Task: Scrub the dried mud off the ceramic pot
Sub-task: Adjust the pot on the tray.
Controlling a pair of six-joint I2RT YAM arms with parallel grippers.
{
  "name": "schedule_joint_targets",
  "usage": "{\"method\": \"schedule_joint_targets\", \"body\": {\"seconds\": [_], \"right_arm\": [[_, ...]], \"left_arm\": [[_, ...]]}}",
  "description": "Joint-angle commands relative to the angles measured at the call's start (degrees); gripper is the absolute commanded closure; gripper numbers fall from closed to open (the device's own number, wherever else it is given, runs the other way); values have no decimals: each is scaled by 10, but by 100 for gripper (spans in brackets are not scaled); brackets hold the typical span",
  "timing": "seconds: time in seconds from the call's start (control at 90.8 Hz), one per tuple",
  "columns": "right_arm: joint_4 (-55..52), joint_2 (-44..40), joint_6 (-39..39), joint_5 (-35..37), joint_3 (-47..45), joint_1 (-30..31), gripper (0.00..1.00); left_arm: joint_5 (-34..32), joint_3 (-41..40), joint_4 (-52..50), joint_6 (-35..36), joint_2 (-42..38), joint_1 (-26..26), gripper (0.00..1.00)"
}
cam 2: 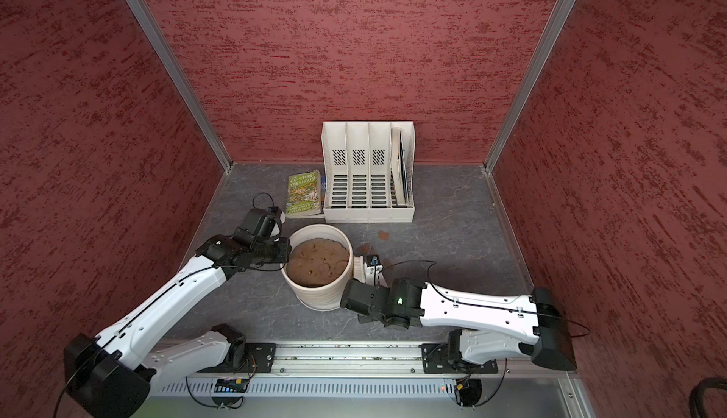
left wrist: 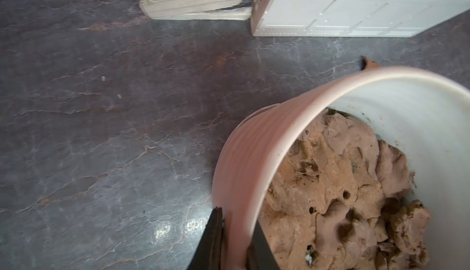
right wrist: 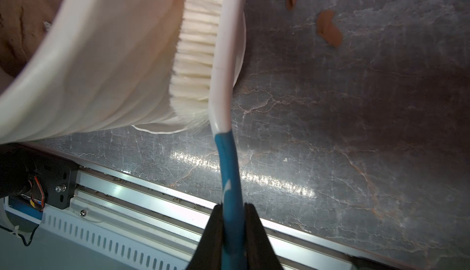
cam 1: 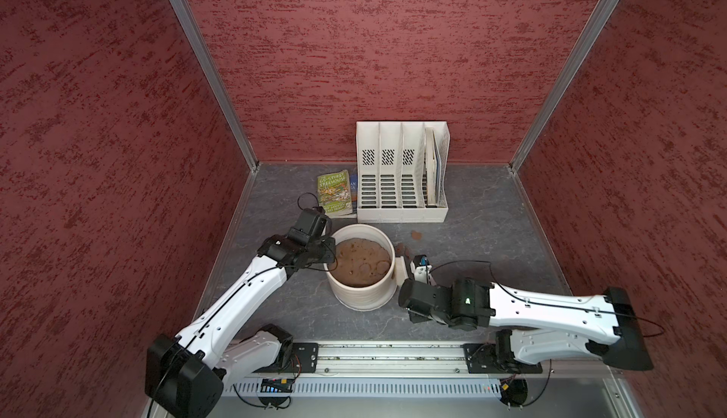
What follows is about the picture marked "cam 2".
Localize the white ceramic pot with mud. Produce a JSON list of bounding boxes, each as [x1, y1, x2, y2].
[[282, 224, 353, 312]]

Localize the blue white scrub brush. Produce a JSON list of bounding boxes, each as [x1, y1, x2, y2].
[[353, 256, 367, 284]]

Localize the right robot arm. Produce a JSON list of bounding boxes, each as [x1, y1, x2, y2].
[[340, 278, 577, 372]]

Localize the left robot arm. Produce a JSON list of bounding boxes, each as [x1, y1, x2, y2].
[[62, 206, 291, 417]]

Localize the green paperback book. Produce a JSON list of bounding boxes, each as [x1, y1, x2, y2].
[[285, 170, 323, 219]]

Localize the blue book under green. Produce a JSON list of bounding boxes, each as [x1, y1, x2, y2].
[[319, 175, 327, 212]]

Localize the white file organizer rack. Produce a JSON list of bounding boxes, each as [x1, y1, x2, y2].
[[321, 121, 416, 223]]

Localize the books in organizer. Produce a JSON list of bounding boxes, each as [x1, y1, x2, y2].
[[390, 128, 407, 207]]

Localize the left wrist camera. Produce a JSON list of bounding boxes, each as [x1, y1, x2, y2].
[[268, 206, 286, 225]]

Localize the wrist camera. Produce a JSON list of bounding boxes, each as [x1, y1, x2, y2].
[[268, 206, 286, 225], [363, 254, 386, 287]]

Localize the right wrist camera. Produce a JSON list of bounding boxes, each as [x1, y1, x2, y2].
[[363, 254, 386, 287]]

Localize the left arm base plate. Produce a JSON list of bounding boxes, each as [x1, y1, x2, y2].
[[200, 342, 278, 374]]

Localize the aluminium mounting rail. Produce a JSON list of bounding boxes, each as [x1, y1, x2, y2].
[[141, 339, 569, 379]]

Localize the left base cable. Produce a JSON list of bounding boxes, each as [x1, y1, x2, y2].
[[184, 354, 259, 410]]

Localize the base cable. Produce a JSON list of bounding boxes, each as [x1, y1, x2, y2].
[[184, 354, 259, 410], [451, 360, 509, 409]]

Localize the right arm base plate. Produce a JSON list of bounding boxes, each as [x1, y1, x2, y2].
[[420, 343, 499, 376]]

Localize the right base cable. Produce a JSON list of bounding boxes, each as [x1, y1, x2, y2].
[[451, 360, 509, 409]]

